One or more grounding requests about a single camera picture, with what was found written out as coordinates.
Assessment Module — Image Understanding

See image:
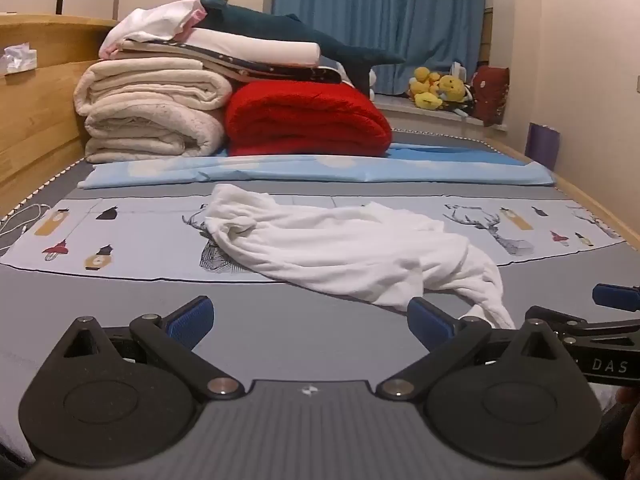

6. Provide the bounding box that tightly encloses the tissue box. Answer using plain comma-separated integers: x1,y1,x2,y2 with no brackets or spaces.
0,44,38,77

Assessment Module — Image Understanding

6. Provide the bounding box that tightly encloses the light blue sheet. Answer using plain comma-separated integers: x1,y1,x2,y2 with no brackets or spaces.
77,142,556,191

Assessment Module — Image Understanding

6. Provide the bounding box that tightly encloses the cream folded blanket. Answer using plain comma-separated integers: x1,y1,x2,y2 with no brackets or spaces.
74,57,235,163

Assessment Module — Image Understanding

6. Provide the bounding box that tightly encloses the white cable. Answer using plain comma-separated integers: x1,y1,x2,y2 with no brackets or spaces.
0,203,51,236

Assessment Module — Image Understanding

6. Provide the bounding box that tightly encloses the wooden headboard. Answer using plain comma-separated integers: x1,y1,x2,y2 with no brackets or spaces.
0,14,121,216

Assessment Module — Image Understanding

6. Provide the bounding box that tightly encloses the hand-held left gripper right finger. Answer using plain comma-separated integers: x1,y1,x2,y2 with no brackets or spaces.
375,298,568,402

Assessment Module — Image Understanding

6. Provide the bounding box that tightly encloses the red folded blanket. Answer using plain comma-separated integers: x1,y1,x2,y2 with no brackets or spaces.
224,80,393,158

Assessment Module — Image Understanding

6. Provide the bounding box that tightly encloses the dark red cushion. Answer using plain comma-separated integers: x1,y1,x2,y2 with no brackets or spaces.
470,65,511,127

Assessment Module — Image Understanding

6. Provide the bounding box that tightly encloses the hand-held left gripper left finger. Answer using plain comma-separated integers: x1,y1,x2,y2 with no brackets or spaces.
54,296,247,402

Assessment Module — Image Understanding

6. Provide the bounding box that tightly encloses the white window sill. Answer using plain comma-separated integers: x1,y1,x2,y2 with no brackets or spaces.
372,95,511,133

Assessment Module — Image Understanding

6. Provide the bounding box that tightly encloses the wooden bed frame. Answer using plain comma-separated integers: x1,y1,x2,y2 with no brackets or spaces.
492,140,640,251

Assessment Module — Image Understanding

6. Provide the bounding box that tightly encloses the yellow plush toy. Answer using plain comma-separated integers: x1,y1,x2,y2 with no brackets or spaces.
439,74,468,103
407,66,445,111

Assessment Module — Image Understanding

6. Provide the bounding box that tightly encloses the blue curtain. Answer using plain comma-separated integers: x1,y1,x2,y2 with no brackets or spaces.
272,0,488,96

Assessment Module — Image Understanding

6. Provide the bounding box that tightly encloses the dark blue shark plush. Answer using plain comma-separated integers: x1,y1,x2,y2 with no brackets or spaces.
197,0,406,97

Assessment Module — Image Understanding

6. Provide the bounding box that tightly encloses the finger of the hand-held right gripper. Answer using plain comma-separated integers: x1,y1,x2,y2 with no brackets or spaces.
592,283,640,310
524,306,640,348

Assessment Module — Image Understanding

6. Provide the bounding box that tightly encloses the folded white and pink bedding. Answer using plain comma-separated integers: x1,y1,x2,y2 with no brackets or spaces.
120,42,343,86

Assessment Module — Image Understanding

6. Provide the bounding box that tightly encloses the white shirt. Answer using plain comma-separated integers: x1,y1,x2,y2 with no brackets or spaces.
202,183,517,331

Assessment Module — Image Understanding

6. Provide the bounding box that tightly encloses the purple bag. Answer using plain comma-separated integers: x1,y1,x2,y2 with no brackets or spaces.
525,122,561,171

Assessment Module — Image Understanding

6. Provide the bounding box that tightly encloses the white and pink cloth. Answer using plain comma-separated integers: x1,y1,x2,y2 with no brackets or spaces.
98,0,207,58

